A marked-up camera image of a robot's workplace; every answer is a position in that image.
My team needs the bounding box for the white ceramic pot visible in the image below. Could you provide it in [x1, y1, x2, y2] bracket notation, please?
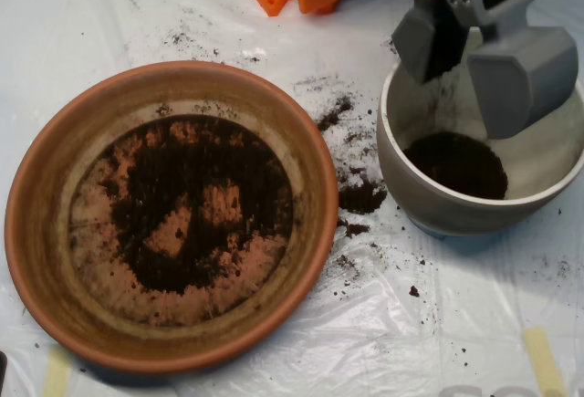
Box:
[376, 26, 584, 239]

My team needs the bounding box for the large spilled soil pile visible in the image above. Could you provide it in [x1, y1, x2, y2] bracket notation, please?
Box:
[338, 177, 389, 215]

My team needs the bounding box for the clear plastic sheet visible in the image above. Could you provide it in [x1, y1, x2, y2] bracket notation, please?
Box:
[0, 0, 584, 397]

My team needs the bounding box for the terracotta saucer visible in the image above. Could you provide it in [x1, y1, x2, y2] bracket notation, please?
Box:
[4, 59, 340, 375]

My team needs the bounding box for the beige masking tape strip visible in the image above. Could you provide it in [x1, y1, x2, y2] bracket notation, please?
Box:
[523, 327, 567, 397]
[42, 345, 73, 397]

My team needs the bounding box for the elongated spilled soil clump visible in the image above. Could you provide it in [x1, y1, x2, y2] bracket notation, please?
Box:
[317, 95, 356, 132]

